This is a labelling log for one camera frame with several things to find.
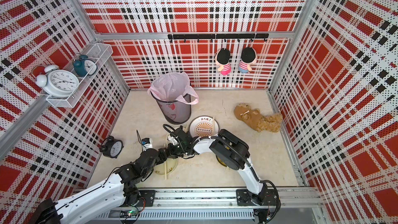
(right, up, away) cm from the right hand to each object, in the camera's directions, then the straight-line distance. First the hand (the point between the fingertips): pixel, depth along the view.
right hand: (165, 156), depth 85 cm
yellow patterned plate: (+31, -2, -1) cm, 31 cm away
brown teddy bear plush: (+60, +18, +6) cm, 63 cm away
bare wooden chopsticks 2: (+34, -5, -4) cm, 34 cm away
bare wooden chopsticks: (+1, -6, -4) cm, 7 cm away
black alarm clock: (-28, +5, -2) cm, 29 cm away
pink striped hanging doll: (+33, +58, +13) cm, 67 cm away
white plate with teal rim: (+20, +14, +16) cm, 30 cm away
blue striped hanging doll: (+49, +58, +8) cm, 76 cm away
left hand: (0, +3, +1) cm, 3 cm away
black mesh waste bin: (+5, +24, +4) cm, 25 cm away
